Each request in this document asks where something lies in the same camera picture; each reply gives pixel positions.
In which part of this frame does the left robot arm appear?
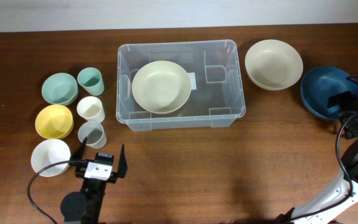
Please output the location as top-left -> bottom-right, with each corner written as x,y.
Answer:
60,138 -> 127,223

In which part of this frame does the dark blue bowl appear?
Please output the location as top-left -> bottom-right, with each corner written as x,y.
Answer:
300,66 -> 358,120

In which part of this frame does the mint green small bowl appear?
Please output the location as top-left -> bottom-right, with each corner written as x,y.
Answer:
42,73 -> 79,106

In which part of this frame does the beige bowl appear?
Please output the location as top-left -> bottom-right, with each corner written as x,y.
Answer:
132,60 -> 191,114
245,39 -> 303,91

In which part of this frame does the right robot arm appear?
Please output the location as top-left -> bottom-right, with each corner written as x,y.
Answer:
275,95 -> 358,224

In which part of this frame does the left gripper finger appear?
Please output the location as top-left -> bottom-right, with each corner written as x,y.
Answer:
117,144 -> 128,179
69,137 -> 88,165

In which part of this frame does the white small bowl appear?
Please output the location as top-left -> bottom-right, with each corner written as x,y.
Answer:
30,139 -> 71,177

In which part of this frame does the grey translucent cup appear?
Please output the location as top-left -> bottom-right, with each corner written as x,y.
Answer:
78,121 -> 107,149

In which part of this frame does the yellow small bowl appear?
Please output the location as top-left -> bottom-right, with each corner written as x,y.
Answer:
35,105 -> 74,139

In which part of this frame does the clear plastic storage bin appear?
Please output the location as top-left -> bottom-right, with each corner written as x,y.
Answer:
116,39 -> 247,133

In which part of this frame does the cream white cup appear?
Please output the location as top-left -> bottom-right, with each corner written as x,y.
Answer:
76,96 -> 105,123

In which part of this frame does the mint green cup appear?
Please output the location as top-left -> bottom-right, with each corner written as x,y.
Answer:
77,67 -> 104,96

